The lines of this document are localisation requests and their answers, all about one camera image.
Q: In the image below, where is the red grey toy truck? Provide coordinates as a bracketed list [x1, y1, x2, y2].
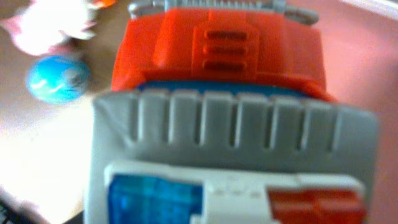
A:
[83, 1, 379, 223]

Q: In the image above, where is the blue round toy ball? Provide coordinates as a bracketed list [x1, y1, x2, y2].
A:
[25, 55, 91, 104]

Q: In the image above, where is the pink white toy figure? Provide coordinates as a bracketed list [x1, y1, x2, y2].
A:
[1, 0, 116, 56]

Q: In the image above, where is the white cardboard box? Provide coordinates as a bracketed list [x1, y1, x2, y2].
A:
[1, 1, 397, 223]

